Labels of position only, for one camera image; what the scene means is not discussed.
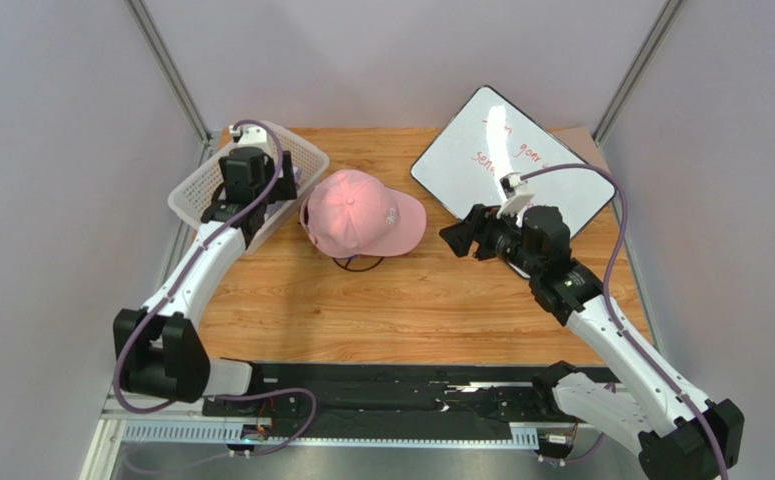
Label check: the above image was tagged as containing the light pink cap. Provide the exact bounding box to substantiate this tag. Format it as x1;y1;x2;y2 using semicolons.
299;169;427;259

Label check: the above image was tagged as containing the lavender cap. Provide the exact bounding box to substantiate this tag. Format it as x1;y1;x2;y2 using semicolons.
276;151;302;196

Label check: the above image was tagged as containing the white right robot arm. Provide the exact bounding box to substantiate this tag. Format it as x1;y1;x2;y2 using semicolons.
439;204;745;479

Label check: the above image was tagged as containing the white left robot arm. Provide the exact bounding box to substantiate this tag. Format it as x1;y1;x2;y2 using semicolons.
113;146;297;413

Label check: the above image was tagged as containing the white plastic basket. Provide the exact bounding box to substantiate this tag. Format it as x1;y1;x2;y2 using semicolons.
168;120;330;256

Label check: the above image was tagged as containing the white dry-erase board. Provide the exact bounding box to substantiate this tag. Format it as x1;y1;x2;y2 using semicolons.
410;86;615;235

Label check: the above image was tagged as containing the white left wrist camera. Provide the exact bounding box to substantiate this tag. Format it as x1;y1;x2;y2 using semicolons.
228;124;270;152

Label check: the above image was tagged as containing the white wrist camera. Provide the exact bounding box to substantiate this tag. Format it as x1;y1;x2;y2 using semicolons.
228;124;270;152
496;172;534;218

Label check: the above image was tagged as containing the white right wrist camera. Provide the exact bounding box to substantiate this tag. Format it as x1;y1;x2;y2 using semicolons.
496;172;534;218

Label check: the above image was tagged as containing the black wire hat stand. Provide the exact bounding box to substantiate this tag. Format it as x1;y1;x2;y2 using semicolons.
332;255;384;273

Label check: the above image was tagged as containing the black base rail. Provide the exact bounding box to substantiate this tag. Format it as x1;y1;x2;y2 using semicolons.
198;363;575;441

